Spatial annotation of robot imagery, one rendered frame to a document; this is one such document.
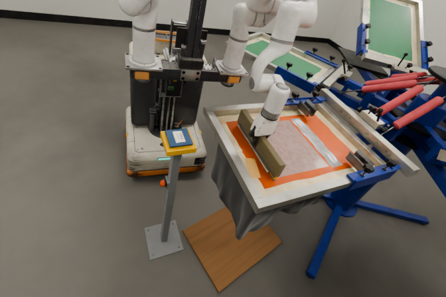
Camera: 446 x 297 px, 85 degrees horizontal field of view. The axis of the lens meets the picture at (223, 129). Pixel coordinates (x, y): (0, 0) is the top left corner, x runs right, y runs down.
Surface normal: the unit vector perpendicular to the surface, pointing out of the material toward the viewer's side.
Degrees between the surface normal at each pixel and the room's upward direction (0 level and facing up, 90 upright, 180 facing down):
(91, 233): 0
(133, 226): 0
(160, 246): 0
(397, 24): 32
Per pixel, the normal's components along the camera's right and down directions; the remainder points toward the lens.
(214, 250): 0.22, -0.74
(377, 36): 0.12, -0.29
